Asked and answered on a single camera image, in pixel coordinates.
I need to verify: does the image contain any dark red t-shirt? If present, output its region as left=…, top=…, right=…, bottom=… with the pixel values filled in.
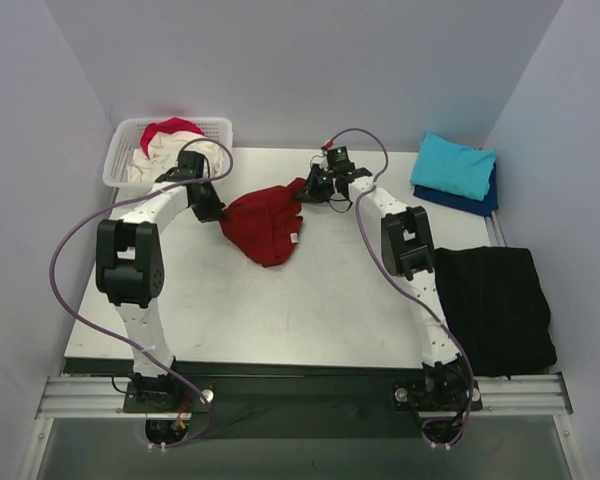
left=220, top=178, right=304, bottom=267

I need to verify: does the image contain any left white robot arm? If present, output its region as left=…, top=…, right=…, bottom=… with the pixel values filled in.
left=95, top=150, right=225, bottom=412

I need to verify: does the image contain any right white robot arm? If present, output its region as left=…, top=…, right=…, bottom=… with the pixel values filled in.
left=298, top=142, right=474, bottom=408

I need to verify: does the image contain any cream white t-shirt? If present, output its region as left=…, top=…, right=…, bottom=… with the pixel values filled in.
left=127, top=131, right=224, bottom=183

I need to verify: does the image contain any bright red t-shirt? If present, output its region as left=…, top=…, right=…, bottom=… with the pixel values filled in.
left=140, top=117, right=204, bottom=155

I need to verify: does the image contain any white plastic basket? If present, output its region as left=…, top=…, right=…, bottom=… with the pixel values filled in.
left=102, top=116, right=233, bottom=191

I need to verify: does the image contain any turquoise folded t-shirt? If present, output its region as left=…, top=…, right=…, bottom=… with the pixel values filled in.
left=410, top=132, right=497, bottom=200

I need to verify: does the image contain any dark blue folded t-shirt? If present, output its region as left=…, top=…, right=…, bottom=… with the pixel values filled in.
left=413, top=166, right=498, bottom=217

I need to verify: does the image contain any black t-shirt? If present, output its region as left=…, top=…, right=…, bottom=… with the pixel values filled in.
left=434, top=247, right=557, bottom=377

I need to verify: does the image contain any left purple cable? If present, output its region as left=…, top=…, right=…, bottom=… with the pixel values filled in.
left=49, top=138, right=234, bottom=447

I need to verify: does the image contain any purple cable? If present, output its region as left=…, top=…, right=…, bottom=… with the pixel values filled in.
left=319, top=127, right=476, bottom=447
left=49, top=138, right=234, bottom=447

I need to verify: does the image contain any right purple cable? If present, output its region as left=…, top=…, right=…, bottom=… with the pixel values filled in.
left=319, top=127, right=476, bottom=447

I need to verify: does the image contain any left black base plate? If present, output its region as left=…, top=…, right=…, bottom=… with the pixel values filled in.
left=122, top=376, right=211, bottom=414

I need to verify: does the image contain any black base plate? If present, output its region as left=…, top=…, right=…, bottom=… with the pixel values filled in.
left=391, top=377, right=468, bottom=413
left=122, top=376, right=211, bottom=414

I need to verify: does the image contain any aluminium rail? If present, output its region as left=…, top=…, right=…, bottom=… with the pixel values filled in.
left=36, top=374, right=573, bottom=419

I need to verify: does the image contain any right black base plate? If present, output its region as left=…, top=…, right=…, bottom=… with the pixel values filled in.
left=391, top=377, right=468, bottom=413

